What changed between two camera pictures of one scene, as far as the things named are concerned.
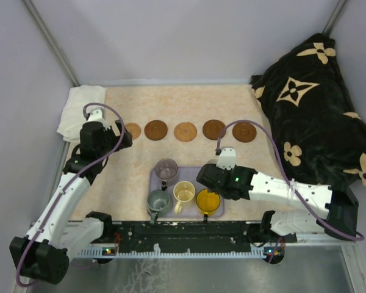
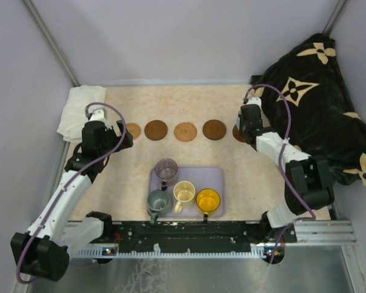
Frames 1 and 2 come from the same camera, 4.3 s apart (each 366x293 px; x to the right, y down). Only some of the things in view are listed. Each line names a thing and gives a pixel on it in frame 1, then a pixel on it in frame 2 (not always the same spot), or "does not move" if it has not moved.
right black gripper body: [221, 191] → [243, 127]
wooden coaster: [155, 130] does not move
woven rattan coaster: [134, 129] does not move
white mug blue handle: [213, 161] → [238, 119]
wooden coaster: [212, 129] does not move
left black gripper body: [110, 138] does not move
